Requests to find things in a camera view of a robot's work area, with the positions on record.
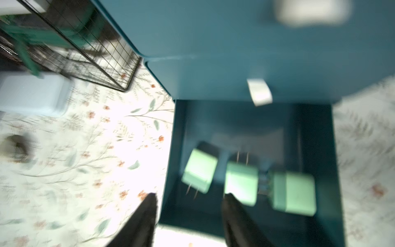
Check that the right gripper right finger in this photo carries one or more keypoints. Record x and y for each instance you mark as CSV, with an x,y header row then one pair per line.
x,y
239,229

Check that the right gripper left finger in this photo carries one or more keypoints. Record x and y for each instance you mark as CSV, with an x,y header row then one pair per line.
x,y
139,229

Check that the green plug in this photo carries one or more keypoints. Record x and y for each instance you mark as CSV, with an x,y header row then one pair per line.
x,y
292,192
200,168
242,179

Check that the teal drawer cabinet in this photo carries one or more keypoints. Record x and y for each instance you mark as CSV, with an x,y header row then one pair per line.
x,y
242,81

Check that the floral table mat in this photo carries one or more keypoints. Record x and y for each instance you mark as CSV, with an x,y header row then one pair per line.
x,y
94,165

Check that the white flat box on table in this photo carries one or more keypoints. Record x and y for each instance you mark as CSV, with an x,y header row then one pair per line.
x,y
24,93

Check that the black wire desk organizer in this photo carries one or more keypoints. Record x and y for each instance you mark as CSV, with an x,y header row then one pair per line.
x,y
72,38

